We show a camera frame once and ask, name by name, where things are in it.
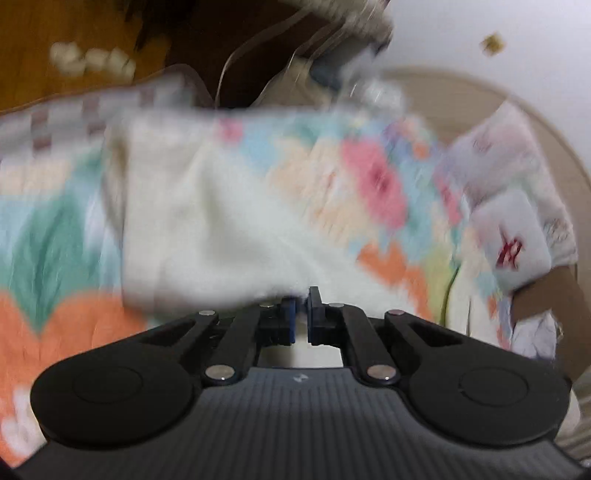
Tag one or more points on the yellow wall hook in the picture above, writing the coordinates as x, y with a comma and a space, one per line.
491, 44

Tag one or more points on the floral quilt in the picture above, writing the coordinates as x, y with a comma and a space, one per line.
378, 184

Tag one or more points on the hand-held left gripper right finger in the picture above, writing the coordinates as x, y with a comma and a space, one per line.
315, 318

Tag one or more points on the checked bed sheet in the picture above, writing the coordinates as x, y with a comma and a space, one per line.
69, 115

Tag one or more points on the dark wooden desk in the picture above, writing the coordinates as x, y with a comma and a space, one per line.
203, 60

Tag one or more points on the white cushion with red character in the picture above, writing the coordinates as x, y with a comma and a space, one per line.
512, 235

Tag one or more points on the pale lumpy thing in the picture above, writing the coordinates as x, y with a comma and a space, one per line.
92, 60

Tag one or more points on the pink patterned pillow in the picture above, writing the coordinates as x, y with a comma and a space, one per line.
512, 152

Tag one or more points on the beige headboard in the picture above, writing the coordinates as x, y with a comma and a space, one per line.
443, 92

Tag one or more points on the cream fleece garment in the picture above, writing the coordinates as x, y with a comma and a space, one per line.
221, 221

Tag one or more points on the white cloth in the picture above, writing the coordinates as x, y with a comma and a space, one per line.
535, 334

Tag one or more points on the white plastic bag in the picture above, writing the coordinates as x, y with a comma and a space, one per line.
381, 92

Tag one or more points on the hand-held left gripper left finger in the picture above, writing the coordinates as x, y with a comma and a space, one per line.
288, 321

